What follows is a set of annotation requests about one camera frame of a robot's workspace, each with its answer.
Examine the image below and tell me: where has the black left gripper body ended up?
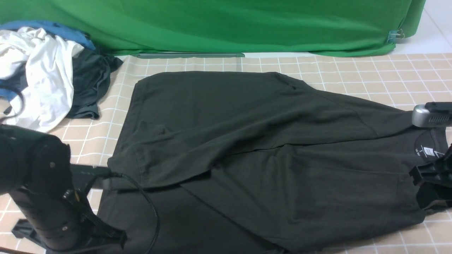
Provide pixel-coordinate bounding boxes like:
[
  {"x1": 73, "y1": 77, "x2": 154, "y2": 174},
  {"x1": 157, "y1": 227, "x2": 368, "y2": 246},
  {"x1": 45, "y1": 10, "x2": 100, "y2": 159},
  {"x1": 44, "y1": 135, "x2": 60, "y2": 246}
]
[{"x1": 11, "y1": 189, "x2": 127, "y2": 254}]

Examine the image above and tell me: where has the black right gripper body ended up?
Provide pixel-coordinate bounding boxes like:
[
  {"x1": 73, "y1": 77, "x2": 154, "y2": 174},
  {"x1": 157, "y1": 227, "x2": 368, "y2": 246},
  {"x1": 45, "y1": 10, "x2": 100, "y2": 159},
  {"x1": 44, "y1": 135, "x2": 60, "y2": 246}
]
[{"x1": 409, "y1": 146, "x2": 452, "y2": 210}]

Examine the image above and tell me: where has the dark gray long-sleeve top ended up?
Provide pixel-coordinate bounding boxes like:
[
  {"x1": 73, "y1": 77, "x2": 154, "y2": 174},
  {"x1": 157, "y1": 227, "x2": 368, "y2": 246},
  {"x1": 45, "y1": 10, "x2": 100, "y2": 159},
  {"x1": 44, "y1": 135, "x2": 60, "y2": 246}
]
[{"x1": 107, "y1": 71, "x2": 448, "y2": 254}]

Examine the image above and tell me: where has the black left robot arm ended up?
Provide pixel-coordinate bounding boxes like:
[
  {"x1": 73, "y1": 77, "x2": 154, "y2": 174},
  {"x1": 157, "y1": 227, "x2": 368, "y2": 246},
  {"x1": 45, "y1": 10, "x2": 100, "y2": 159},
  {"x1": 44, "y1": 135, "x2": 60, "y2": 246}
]
[{"x1": 1, "y1": 124, "x2": 127, "y2": 254}]

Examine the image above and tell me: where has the white shirt in pile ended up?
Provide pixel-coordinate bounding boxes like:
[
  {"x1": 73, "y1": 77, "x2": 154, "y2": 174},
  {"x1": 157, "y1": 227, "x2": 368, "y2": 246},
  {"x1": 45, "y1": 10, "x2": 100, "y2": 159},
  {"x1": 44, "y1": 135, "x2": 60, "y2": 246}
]
[{"x1": 0, "y1": 27, "x2": 84, "y2": 132}]

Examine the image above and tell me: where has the binder clip on backdrop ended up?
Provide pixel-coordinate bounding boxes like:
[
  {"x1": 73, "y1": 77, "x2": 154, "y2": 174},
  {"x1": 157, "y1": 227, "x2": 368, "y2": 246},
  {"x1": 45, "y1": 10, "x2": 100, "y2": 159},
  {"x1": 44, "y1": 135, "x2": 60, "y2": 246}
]
[{"x1": 386, "y1": 29, "x2": 405, "y2": 44}]

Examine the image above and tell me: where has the dark teal garment in pile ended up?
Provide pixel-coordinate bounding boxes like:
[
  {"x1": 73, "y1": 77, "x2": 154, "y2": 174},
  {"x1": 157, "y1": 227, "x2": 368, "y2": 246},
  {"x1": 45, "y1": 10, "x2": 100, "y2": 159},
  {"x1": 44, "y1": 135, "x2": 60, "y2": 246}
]
[{"x1": 1, "y1": 49, "x2": 123, "y2": 119}]

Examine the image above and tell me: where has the blue garment in pile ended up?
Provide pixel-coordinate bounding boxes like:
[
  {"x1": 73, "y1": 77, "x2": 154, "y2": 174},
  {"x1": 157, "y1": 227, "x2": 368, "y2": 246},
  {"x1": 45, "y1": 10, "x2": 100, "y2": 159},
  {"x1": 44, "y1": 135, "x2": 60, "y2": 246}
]
[{"x1": 0, "y1": 20, "x2": 96, "y2": 103}]

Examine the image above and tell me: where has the green backdrop cloth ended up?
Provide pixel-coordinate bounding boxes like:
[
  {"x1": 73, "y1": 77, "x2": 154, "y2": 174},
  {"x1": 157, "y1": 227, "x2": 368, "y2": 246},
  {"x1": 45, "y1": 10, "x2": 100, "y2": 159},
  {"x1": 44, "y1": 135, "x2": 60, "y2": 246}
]
[{"x1": 1, "y1": 0, "x2": 425, "y2": 57}]

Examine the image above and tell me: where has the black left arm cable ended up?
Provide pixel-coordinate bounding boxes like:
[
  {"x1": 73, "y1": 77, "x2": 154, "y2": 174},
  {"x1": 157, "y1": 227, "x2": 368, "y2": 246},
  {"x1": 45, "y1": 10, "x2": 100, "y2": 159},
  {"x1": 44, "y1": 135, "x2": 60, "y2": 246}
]
[{"x1": 0, "y1": 83, "x2": 160, "y2": 254}]

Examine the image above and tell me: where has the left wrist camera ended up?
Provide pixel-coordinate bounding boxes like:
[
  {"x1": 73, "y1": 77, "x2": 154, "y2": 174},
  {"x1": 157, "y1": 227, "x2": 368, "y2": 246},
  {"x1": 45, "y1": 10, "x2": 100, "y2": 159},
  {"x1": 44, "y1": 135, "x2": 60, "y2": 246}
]
[{"x1": 70, "y1": 164, "x2": 112, "y2": 191}]

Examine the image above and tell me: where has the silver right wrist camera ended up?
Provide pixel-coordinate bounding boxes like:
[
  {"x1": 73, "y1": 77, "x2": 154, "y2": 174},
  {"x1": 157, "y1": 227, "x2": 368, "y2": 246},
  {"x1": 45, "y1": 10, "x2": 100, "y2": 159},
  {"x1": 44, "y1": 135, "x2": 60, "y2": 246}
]
[{"x1": 411, "y1": 102, "x2": 452, "y2": 128}]

